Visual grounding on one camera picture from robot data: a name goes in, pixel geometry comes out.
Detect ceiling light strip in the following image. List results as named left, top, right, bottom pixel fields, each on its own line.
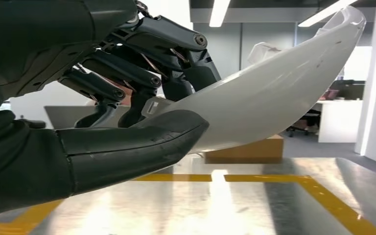
left=209, top=0, right=232, bottom=27
left=298, top=0, right=359, bottom=27

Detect brown cardboard box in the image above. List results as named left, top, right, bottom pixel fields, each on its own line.
left=204, top=134, right=284, bottom=165

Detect white office counter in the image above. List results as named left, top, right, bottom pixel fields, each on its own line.
left=311, top=99, right=364, bottom=144

